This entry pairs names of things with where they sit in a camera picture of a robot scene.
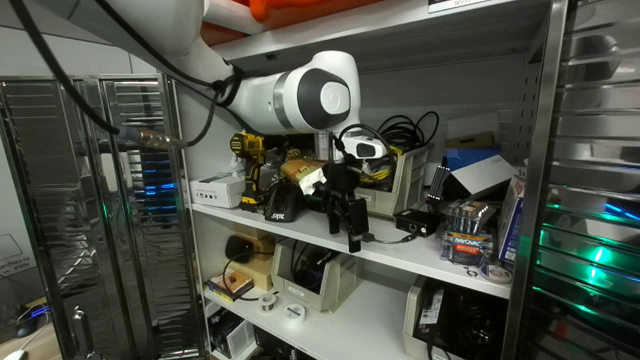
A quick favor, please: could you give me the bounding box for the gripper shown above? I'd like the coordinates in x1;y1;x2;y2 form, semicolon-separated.
324;160;371;254

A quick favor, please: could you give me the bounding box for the black network box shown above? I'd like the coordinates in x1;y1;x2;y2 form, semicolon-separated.
393;208;444;238

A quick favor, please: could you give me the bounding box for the round black object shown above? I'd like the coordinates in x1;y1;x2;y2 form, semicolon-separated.
224;234;255;264

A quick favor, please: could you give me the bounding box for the small box with brown top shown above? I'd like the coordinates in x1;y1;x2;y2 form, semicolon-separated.
204;269;255;303

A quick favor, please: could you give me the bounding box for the white cardboard box with ports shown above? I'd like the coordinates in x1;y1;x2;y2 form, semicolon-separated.
189;174;246;210

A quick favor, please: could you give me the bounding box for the tilted white box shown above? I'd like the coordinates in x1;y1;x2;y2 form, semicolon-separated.
442;154;519;204

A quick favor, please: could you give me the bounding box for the brown cardboard box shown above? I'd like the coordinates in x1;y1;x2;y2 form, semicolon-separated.
444;131;496;150

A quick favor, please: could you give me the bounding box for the white and blue box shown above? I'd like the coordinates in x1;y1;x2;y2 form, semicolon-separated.
497;174;527;265

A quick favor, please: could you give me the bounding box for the black and white box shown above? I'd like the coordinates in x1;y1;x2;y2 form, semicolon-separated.
207;307;256;360

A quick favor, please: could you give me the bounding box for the orange object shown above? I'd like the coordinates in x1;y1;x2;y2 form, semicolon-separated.
200;0;386;47

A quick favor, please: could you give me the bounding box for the crumpled white paper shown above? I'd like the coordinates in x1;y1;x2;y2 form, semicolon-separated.
298;167;329;196

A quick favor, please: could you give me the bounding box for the white metal shelf unit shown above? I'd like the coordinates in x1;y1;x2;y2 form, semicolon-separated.
172;0;573;360

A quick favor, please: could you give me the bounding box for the black battery charger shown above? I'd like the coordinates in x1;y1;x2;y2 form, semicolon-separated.
263;181;307;224

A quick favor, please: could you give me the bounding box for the brown and yellow packet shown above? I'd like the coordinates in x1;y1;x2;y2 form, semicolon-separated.
279;158;326;184

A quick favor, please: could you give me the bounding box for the bundle of black antennas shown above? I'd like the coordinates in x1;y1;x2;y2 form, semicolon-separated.
426;165;451;202

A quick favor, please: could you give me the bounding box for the stack of cardboard boxes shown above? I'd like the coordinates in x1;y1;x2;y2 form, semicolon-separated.
232;224;277;292

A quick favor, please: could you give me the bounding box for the yellow and black drill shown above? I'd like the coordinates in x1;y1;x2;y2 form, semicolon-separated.
229;132;267;214

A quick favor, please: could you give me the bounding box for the white tape roll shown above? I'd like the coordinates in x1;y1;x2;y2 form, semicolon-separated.
282;303;307;324

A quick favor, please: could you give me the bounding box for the pack of batteries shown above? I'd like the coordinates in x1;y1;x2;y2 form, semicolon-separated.
439;199;497;267

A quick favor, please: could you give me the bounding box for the cream bin with black gear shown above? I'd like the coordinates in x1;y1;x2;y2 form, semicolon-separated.
403;274;509;360

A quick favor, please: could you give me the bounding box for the roll of clear tape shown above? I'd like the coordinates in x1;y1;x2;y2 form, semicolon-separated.
479;263;514;285

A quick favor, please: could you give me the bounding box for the server rack with lights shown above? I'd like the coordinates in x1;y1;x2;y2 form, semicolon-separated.
517;0;640;360

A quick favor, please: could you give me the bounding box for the shiny metal cabinet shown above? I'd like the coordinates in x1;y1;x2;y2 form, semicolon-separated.
0;74;203;360

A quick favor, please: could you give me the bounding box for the grey cable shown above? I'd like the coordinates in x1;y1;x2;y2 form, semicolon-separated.
362;232;417;246

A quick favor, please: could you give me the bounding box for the bundle of yellow cables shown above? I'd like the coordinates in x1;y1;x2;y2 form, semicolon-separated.
359;146;404;185

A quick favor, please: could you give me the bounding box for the cream bin with black cables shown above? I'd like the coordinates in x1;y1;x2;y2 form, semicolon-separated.
271;238;362;314

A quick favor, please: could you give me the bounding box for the coil of black cable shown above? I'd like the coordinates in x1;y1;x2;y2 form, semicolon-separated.
376;110;441;152

